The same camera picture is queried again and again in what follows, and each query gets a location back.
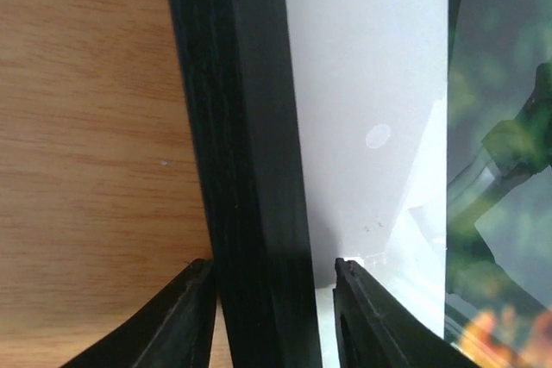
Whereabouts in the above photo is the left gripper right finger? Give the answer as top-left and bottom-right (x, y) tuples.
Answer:
(333, 258), (476, 368)

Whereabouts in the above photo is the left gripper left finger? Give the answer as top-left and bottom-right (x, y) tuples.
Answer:
(64, 259), (216, 368)

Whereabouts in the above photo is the white mat board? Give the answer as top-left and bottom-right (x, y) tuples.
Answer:
(286, 0), (448, 367)

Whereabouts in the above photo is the black picture frame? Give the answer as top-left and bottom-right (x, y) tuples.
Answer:
(169, 0), (322, 367)

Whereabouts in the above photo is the sunflower photo print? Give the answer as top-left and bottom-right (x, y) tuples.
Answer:
(444, 0), (551, 367)

